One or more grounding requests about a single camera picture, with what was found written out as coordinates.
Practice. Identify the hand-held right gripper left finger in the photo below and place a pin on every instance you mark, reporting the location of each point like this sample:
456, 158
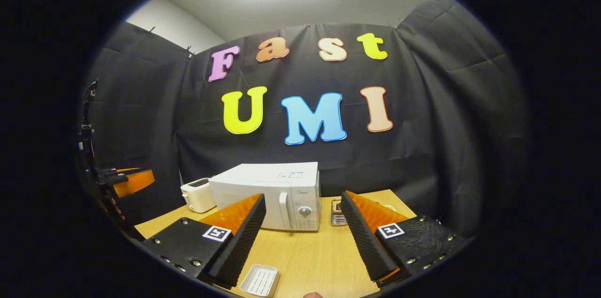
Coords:
239, 246

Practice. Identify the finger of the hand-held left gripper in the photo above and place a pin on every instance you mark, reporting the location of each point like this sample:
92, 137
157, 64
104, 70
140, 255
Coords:
117, 171
112, 179

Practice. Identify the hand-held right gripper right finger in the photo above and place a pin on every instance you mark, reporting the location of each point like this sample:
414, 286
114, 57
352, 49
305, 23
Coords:
366, 246

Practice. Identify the white microwave oven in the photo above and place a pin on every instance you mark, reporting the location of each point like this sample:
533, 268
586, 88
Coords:
253, 185

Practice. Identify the small white rectangular tray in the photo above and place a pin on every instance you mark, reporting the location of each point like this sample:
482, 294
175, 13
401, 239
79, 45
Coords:
259, 280

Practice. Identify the metal utensil holder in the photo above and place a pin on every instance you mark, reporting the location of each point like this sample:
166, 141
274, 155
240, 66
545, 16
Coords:
337, 213

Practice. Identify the white toaster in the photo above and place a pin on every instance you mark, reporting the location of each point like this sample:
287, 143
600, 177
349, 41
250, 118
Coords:
197, 197

